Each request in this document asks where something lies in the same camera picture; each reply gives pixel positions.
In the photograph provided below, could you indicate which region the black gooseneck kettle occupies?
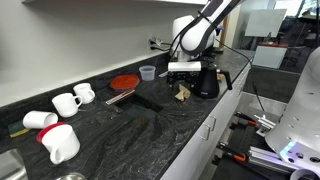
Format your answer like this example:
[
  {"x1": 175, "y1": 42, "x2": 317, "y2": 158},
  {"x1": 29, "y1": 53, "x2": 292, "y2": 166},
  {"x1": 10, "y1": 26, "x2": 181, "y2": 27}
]
[{"x1": 192, "y1": 67, "x2": 233, "y2": 99}]

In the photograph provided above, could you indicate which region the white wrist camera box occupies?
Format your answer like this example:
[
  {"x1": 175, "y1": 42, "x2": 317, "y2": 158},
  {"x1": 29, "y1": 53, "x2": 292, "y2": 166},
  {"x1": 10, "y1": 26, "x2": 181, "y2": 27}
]
[{"x1": 168, "y1": 61, "x2": 201, "y2": 72}]

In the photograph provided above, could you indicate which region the orange handled clamp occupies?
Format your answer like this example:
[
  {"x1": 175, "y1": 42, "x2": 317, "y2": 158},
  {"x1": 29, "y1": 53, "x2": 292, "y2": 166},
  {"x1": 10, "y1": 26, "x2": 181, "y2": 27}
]
[{"x1": 216, "y1": 142, "x2": 246, "y2": 162}]

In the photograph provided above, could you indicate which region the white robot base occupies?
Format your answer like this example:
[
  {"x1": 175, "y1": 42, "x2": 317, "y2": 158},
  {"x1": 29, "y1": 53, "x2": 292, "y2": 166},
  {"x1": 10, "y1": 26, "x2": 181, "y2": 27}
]
[{"x1": 265, "y1": 47, "x2": 320, "y2": 175}]

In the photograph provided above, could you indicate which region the large white mug front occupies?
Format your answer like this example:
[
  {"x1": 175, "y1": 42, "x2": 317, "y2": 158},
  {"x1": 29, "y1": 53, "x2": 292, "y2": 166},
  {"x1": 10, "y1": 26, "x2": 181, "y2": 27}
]
[{"x1": 36, "y1": 122, "x2": 80, "y2": 164}]

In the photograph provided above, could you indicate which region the green yellow sponge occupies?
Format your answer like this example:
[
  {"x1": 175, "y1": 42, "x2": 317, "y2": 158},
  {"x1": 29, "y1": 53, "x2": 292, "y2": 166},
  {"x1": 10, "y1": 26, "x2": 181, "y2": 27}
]
[{"x1": 8, "y1": 121, "x2": 29, "y2": 138}]

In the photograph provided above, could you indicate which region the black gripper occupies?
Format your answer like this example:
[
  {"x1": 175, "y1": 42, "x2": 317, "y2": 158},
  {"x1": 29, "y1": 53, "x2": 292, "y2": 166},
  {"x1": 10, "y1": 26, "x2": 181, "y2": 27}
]
[{"x1": 167, "y1": 71, "x2": 199, "y2": 87}]

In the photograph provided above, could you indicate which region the white cup lying down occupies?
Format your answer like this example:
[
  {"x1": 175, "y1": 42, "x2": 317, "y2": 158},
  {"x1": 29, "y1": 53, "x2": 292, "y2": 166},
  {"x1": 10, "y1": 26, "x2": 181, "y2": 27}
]
[{"x1": 23, "y1": 111, "x2": 58, "y2": 129}]

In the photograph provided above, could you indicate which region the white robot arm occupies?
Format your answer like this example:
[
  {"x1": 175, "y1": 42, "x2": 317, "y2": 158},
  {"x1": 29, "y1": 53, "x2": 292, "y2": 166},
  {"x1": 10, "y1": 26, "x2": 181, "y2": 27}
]
[{"x1": 167, "y1": 0, "x2": 245, "y2": 86}]

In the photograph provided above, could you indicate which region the red lid container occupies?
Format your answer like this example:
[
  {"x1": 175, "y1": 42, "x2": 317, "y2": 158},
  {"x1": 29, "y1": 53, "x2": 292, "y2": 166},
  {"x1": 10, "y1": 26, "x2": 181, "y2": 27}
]
[{"x1": 110, "y1": 75, "x2": 140, "y2": 92}]

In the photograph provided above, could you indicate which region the brown paper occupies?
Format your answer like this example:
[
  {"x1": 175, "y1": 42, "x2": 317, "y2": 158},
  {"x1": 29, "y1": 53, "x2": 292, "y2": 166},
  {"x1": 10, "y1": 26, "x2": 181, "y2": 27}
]
[
  {"x1": 175, "y1": 85, "x2": 191, "y2": 101},
  {"x1": 217, "y1": 73, "x2": 224, "y2": 81}
]

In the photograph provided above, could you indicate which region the clear plastic cup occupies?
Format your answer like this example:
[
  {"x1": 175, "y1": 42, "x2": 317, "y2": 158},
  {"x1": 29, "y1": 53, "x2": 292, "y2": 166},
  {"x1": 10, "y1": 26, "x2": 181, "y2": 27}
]
[{"x1": 139, "y1": 66, "x2": 156, "y2": 81}]

